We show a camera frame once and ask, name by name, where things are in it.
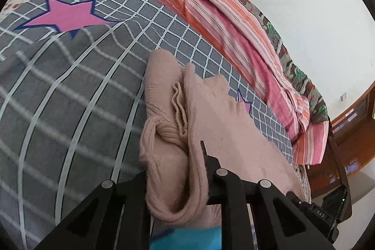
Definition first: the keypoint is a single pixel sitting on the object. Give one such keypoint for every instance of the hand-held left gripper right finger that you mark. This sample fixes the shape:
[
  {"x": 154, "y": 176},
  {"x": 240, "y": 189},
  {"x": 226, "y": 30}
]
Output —
[{"x": 212, "y": 176}]

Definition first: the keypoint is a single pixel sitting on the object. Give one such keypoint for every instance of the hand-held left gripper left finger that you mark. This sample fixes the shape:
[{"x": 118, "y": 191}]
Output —
[{"x": 131, "y": 194}]

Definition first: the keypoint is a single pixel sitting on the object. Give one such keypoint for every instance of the pink knit sweater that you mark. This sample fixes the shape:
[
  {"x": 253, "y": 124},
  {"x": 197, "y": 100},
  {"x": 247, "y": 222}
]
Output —
[{"x": 211, "y": 109}]

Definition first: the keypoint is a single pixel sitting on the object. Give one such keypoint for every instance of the grey checked blanket with stars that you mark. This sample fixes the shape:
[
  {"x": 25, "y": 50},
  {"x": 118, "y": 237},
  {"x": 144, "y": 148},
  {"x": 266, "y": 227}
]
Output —
[{"x": 73, "y": 97}]

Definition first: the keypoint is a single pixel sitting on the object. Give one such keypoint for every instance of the floral patchwork quilt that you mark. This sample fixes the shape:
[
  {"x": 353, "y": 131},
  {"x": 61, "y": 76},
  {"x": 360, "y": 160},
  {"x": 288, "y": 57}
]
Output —
[{"x": 293, "y": 68}]

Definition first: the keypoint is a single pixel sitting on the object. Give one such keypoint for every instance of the pink orange striped quilt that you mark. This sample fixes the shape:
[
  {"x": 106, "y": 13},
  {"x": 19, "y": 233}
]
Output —
[{"x": 205, "y": 4}]

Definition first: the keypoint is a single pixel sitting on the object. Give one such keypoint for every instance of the white wall switch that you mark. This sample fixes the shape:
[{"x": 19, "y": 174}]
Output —
[{"x": 343, "y": 96}]

